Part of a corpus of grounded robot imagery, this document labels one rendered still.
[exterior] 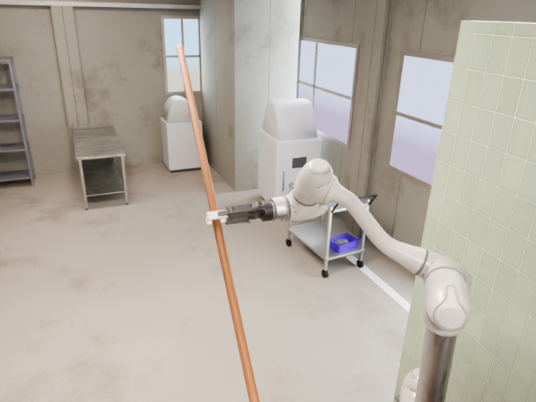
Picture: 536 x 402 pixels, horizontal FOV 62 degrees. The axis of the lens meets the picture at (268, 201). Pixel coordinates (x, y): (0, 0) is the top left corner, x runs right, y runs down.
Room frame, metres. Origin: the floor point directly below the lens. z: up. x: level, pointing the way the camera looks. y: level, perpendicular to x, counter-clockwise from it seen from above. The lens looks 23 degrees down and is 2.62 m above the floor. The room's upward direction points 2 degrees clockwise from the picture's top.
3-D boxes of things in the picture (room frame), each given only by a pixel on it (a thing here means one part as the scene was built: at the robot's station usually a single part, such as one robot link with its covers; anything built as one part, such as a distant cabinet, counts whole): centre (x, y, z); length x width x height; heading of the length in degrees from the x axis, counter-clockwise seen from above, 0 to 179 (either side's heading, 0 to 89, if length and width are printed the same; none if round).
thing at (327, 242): (4.53, -0.67, 0.46); 0.98 x 0.59 x 0.93; 23
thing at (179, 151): (7.60, 1.51, 0.62); 0.63 x 0.53 x 1.24; 114
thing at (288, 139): (6.10, -0.27, 0.76); 0.79 x 0.69 x 1.51; 24
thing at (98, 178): (6.52, 2.59, 0.43); 1.65 x 0.63 x 0.85; 24
